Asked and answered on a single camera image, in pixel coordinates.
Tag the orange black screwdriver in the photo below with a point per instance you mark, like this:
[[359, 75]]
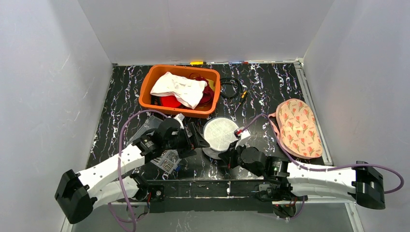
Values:
[[242, 100]]

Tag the bright red bra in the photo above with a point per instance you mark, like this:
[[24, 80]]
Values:
[[166, 101]]

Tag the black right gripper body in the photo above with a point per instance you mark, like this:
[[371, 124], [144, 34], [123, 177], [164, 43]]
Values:
[[233, 154]]

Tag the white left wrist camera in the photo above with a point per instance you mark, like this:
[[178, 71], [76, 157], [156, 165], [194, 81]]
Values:
[[180, 117]]

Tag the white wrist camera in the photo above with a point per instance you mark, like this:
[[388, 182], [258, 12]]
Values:
[[242, 136], [180, 117]]

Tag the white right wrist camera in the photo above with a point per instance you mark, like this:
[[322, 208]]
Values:
[[242, 136]]

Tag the dark red bra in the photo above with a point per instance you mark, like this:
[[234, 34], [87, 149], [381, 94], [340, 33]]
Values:
[[208, 92]]

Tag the orange plastic basin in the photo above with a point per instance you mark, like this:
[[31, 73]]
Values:
[[156, 71]]

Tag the white bra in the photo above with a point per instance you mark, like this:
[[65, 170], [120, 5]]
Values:
[[187, 91]]

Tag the yellow marker at wall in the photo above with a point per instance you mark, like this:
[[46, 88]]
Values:
[[197, 63]]

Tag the clear plastic screw organizer box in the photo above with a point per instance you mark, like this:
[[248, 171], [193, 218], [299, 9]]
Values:
[[169, 160]]

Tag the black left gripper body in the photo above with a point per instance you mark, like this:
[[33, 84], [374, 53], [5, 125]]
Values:
[[191, 138]]

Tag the peach print mesh laundry bag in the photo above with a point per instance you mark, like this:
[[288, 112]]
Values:
[[295, 126]]

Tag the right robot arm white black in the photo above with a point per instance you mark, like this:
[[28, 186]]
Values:
[[361, 184]]

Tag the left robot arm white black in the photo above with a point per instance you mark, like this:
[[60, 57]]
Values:
[[78, 194]]

